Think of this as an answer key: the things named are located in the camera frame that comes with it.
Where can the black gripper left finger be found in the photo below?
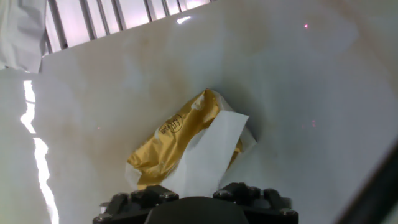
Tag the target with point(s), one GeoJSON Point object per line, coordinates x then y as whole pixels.
{"type": "Point", "coordinates": [124, 205]}

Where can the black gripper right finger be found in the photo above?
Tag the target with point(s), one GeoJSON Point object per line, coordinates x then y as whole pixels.
{"type": "Point", "coordinates": [267, 205]}

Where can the gold tissue pack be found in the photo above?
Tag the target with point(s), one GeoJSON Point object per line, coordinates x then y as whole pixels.
{"type": "Point", "coordinates": [168, 146]}

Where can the white napkin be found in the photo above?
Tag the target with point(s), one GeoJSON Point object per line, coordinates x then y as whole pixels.
{"type": "Point", "coordinates": [208, 155]}

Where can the marble pattern board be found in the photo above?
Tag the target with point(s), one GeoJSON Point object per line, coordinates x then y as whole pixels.
{"type": "Point", "coordinates": [280, 77]}

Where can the crumpled white tissue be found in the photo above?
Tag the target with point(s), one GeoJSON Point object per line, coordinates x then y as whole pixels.
{"type": "Point", "coordinates": [21, 31]}

